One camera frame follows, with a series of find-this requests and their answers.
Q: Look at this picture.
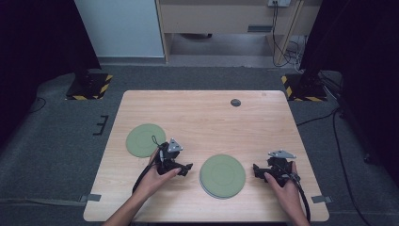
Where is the person's left hand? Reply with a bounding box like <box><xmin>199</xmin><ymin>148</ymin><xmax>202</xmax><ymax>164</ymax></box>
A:
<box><xmin>134</xmin><ymin>148</ymin><xmax>183</xmax><ymax>200</ymax></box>

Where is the grey wall power outlet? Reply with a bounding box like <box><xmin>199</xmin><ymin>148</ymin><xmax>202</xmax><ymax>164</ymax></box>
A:
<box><xmin>266</xmin><ymin>0</ymin><xmax>292</xmax><ymax>8</ymax></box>

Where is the grey tape piece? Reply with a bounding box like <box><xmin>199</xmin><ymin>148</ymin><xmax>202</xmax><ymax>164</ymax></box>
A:
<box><xmin>311</xmin><ymin>194</ymin><xmax>333</xmax><ymax>204</ymax></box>
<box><xmin>79</xmin><ymin>193</ymin><xmax>103</xmax><ymax>203</ymax></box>

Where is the thin black floor cable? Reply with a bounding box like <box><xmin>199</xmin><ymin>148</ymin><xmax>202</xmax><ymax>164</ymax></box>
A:
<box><xmin>22</xmin><ymin>96</ymin><xmax>47</xmax><ymax>117</ymax></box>

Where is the long black floor cable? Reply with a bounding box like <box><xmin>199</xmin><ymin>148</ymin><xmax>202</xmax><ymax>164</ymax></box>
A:
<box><xmin>295</xmin><ymin>105</ymin><xmax>373</xmax><ymax>226</ymax></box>

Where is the green round plate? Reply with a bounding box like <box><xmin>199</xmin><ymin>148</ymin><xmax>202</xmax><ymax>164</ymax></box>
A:
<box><xmin>199</xmin><ymin>180</ymin><xmax>243</xmax><ymax>201</ymax></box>
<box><xmin>199</xmin><ymin>153</ymin><xmax>247</xmax><ymax>198</ymax></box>
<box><xmin>125</xmin><ymin>122</ymin><xmax>168</xmax><ymax>159</ymax></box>

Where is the white cable bundle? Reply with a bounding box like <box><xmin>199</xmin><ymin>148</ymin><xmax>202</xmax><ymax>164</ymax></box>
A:
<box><xmin>286</xmin><ymin>35</ymin><xmax>308</xmax><ymax>71</ymax></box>

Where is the grey floor cable strip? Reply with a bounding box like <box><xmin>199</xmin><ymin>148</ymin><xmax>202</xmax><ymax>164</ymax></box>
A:
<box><xmin>0</xmin><ymin>197</ymin><xmax>87</xmax><ymax>207</ymax></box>

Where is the black hanging power cable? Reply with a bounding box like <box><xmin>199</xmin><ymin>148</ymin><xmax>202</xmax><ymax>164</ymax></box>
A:
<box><xmin>271</xmin><ymin>1</ymin><xmax>303</xmax><ymax>68</ymax></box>

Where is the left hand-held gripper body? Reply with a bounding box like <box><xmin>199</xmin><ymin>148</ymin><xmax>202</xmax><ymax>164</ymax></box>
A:
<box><xmin>155</xmin><ymin>137</ymin><xmax>184</xmax><ymax>176</ymax></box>

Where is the black striped-edge stand base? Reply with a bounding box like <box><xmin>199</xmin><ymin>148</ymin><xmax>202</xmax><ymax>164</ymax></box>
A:
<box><xmin>65</xmin><ymin>73</ymin><xmax>114</xmax><ymax>101</ymax></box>
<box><xmin>280</xmin><ymin>73</ymin><xmax>328</xmax><ymax>103</ymax></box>

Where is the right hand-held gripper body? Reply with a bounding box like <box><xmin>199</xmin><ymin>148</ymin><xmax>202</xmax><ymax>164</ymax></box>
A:
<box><xmin>265</xmin><ymin>149</ymin><xmax>297</xmax><ymax>188</ymax></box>

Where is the black curtain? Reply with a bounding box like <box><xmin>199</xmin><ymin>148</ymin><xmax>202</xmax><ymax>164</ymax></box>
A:
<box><xmin>0</xmin><ymin>0</ymin><xmax>103</xmax><ymax>144</ymax></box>
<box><xmin>299</xmin><ymin>0</ymin><xmax>399</xmax><ymax>187</ymax></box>

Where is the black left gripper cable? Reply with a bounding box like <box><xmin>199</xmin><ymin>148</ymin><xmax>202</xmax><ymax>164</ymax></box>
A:
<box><xmin>131</xmin><ymin>135</ymin><xmax>162</xmax><ymax>195</ymax></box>

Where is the person's right hand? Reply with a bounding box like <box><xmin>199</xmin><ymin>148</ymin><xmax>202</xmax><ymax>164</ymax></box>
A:
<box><xmin>263</xmin><ymin>161</ymin><xmax>305</xmax><ymax>218</ymax></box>

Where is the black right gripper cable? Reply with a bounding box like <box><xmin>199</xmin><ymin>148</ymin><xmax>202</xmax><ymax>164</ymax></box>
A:
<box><xmin>276</xmin><ymin>164</ymin><xmax>312</xmax><ymax>224</ymax></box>

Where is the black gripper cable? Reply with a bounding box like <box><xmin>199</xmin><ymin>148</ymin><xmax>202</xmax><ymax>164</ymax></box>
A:
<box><xmin>131</xmin><ymin>135</ymin><xmax>162</xmax><ymax>195</ymax></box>
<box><xmin>276</xmin><ymin>164</ymin><xmax>312</xmax><ymax>224</ymax></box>

